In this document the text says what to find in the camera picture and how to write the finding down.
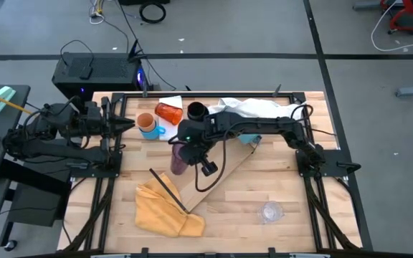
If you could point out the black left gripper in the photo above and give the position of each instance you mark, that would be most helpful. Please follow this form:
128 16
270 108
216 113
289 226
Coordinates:
93 120

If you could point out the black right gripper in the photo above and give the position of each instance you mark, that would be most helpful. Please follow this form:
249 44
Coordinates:
194 154

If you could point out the purple faceted plastic tumbler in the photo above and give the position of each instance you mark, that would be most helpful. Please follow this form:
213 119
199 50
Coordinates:
177 163

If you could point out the peach plastic cup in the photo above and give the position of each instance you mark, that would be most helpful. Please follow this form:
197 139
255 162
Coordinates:
146 121

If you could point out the white napkin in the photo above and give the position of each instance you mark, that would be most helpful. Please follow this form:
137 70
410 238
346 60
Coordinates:
170 132

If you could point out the blue plastic mug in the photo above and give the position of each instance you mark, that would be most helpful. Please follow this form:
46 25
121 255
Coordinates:
152 135

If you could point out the black plastic cup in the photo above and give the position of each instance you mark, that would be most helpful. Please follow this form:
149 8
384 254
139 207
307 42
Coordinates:
197 110

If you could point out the orange translucent tumbler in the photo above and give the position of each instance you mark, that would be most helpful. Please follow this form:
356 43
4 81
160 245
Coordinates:
169 114

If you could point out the clear plastic cup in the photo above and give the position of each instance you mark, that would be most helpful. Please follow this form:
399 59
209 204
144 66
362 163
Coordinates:
271 212

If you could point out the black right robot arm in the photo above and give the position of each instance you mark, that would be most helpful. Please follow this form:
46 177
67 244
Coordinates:
264 125

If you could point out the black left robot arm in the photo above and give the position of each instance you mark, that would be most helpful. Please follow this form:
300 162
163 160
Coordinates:
48 136

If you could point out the wooden board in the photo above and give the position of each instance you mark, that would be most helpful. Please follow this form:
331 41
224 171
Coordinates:
206 186

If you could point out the black computer tower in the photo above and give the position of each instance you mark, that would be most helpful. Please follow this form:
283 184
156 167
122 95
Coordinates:
99 75

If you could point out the teal cloth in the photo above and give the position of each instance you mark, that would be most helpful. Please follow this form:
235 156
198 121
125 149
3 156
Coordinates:
247 138

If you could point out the yellow waffle cloth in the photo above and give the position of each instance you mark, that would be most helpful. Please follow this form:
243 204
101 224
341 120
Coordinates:
163 215

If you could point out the white cloth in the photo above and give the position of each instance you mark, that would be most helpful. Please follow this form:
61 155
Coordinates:
256 107

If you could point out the black equipment box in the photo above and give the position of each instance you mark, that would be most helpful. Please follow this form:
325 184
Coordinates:
34 204

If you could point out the mint green stapler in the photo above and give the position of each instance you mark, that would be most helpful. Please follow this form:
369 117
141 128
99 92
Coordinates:
0 98

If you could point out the red chair base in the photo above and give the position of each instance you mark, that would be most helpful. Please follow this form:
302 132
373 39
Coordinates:
407 21

